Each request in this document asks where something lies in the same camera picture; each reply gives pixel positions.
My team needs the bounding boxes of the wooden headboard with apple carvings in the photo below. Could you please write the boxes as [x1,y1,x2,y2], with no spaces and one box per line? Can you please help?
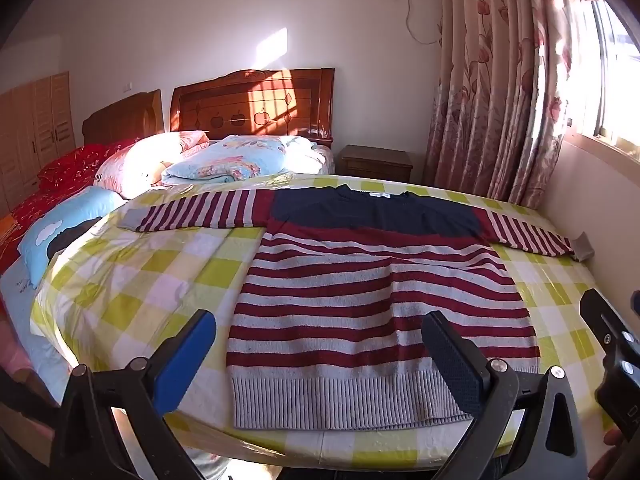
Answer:
[169,67,335,148]

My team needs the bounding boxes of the blue cloud print pillow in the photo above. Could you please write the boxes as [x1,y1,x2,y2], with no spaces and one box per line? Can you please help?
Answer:
[19,186,128,291]

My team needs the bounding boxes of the pink folded blanket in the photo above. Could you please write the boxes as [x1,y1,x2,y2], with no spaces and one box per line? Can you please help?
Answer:
[170,130,211,153]

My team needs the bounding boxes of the white pink pillow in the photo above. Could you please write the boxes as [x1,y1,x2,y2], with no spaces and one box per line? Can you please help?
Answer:
[95,132,211,200]

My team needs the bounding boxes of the person's right hand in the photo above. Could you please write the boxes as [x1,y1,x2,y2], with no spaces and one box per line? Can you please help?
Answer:
[589,427,632,480]

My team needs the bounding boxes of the window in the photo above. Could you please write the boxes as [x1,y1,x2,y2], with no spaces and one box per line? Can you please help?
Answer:
[542,0,640,161]

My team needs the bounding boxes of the light wooden wardrobe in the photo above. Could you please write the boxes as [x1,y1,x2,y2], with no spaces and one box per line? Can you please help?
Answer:
[0,71,77,216]

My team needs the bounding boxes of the pink floral curtain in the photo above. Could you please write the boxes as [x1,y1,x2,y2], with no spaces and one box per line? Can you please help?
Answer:
[422,0,576,211]

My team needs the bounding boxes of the blue floral folded quilt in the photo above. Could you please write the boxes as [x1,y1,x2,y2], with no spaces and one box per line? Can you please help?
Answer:
[161,135,335,183]

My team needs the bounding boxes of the wooden nightstand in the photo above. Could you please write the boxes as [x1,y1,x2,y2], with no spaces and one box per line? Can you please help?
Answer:
[340,144,415,183]

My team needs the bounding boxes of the red grey striped sweater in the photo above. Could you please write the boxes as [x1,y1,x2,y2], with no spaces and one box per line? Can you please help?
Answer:
[117,185,596,432]

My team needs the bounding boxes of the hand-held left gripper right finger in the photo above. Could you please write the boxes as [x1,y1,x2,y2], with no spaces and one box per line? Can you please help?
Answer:
[421,310,588,480]

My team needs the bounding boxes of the plain dark wooden headboard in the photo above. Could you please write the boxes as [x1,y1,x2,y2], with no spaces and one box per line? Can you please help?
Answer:
[81,89,165,145]

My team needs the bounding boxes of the yellow checked tablecloth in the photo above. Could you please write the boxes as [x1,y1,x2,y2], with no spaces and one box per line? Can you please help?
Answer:
[30,172,640,467]

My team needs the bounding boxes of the wall cable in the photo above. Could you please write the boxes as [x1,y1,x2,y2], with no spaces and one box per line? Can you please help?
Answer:
[402,0,443,46]

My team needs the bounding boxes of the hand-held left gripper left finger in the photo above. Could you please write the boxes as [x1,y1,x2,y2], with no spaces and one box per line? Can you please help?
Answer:
[50,309,231,480]

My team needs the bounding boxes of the red patterned bedsheet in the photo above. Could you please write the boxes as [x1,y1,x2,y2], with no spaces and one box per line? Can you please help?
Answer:
[0,139,141,277]

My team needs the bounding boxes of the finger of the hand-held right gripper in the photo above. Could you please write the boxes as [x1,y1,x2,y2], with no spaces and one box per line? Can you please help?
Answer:
[579,287,640,442]

